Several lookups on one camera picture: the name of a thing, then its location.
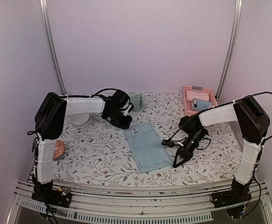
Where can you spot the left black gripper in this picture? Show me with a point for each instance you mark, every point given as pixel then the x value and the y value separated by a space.
pixel 126 125

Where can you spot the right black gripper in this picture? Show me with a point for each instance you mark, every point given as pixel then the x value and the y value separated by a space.
pixel 184 153

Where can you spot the light blue towel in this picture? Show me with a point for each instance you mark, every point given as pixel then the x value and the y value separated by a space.
pixel 145 144

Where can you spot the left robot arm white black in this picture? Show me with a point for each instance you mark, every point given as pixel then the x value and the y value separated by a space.
pixel 49 123

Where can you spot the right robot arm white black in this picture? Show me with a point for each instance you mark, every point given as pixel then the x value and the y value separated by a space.
pixel 253 122

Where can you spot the green towel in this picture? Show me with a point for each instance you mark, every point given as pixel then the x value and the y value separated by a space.
pixel 138 103

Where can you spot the white bowl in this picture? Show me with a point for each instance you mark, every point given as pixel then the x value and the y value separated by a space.
pixel 79 119

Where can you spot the blue patterned rolled towel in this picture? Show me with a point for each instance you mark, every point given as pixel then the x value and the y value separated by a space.
pixel 199 105

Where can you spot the pink plastic basket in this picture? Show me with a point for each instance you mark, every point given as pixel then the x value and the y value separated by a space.
pixel 187 110

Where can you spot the pink rolled towel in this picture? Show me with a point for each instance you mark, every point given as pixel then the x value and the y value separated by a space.
pixel 190 95

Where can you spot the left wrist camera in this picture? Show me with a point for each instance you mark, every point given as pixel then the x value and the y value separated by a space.
pixel 128 108

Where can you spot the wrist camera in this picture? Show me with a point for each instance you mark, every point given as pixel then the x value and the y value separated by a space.
pixel 170 143
pixel 128 108

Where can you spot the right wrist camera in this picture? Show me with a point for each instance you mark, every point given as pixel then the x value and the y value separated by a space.
pixel 170 143

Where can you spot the front aluminium rail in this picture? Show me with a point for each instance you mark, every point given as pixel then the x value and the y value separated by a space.
pixel 190 204

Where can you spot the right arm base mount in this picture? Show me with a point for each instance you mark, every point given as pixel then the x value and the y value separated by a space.
pixel 231 198

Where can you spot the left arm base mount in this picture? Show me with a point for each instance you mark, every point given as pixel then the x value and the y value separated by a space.
pixel 46 194

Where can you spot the left aluminium frame post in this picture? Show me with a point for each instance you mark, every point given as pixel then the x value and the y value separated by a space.
pixel 51 46

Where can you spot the aluminium frame post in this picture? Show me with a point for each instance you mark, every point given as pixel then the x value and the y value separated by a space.
pixel 230 48
pixel 51 46

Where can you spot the right aluminium frame post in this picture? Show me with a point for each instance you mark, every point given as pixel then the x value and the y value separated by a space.
pixel 230 48

